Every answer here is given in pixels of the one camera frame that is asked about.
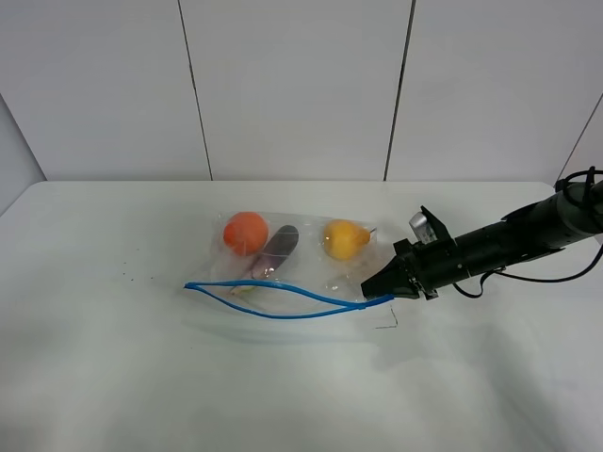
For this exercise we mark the orange fruit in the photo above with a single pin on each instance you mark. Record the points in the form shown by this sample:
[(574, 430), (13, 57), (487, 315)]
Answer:
[(245, 233)]

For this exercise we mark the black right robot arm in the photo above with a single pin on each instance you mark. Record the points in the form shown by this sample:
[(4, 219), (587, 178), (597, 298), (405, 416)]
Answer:
[(534, 231)]

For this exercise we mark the purple eggplant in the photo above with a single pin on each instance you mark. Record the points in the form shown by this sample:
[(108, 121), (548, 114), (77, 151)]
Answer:
[(277, 249)]

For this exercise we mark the clear blue-zipper file bag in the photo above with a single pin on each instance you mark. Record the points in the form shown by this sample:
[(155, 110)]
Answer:
[(308, 285)]

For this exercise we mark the yellow pear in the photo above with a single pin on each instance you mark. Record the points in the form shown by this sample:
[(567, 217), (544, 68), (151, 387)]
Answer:
[(344, 239)]

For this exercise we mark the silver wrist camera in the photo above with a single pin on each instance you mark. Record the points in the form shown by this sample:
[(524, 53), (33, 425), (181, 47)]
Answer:
[(427, 227)]

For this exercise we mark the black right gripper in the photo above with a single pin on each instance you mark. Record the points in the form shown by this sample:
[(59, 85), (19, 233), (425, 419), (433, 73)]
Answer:
[(428, 266)]

